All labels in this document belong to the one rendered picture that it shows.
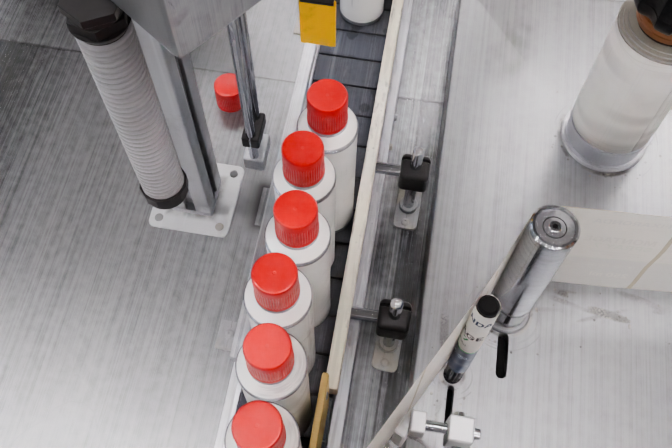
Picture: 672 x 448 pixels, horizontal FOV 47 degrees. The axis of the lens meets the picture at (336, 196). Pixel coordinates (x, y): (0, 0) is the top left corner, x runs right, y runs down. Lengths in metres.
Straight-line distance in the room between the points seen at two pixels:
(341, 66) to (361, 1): 0.08
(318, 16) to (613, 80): 0.28
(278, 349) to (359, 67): 0.44
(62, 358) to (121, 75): 0.44
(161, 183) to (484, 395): 0.36
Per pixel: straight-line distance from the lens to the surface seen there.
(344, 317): 0.71
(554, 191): 0.84
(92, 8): 0.42
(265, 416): 0.52
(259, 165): 0.81
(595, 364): 0.78
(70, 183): 0.91
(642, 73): 0.74
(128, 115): 0.48
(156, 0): 0.36
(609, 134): 0.81
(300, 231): 0.56
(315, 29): 0.66
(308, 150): 0.59
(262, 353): 0.53
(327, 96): 0.62
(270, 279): 0.54
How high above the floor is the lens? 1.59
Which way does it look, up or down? 62 degrees down
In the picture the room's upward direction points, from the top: 1 degrees clockwise
